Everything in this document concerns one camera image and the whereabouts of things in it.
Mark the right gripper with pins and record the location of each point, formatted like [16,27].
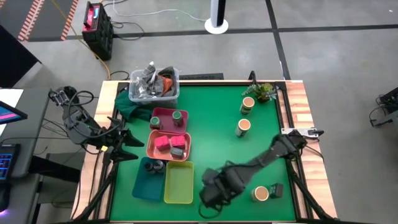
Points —
[217,186]

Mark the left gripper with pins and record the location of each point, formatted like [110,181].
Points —
[112,140]

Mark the black-lid spice jar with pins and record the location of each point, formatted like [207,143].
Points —
[159,165]
[149,166]

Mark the pink cube block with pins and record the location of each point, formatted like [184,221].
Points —
[162,142]

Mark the green-lid spice jar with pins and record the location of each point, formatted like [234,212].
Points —
[155,122]
[177,116]

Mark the black pepper tin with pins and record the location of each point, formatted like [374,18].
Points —
[276,190]
[177,152]

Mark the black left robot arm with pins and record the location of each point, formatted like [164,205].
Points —
[77,130]

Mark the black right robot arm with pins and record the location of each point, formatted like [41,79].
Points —
[270,152]

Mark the orange plastic tray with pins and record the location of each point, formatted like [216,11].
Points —
[152,154]

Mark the green table mat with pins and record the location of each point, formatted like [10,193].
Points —
[217,149]

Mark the yellow-green plastic tray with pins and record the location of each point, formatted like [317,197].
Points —
[178,183]

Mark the dark green cloth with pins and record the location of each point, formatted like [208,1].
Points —
[129,107]

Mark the blue plastic tray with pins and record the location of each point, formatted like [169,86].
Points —
[147,186]

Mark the magenta plastic tray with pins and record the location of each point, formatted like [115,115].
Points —
[166,119]

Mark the crumpled silver bags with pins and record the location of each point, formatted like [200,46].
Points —
[144,82]

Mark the clear plastic storage bin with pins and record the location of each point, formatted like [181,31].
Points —
[175,91]

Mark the orange item in bin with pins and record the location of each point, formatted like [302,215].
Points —
[168,83]

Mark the black item in bin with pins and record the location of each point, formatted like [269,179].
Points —
[166,71]

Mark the silver power strip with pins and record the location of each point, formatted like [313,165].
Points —
[295,131]

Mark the dark grey desk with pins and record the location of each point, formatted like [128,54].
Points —
[34,124]

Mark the small potted plant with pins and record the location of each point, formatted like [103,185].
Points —
[262,91]

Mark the black and red toolbox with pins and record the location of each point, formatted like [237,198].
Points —
[98,31]

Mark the backlit keyboard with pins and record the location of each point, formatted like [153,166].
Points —
[7,161]

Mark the desk computer monitor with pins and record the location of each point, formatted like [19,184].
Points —
[11,113]

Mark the white paper sheet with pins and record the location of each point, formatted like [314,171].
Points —
[11,97]

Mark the glowing desk device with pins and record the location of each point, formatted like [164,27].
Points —
[4,208]

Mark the black flat panel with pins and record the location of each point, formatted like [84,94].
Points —
[15,59]

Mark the white pole with round base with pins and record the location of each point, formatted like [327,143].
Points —
[216,15]

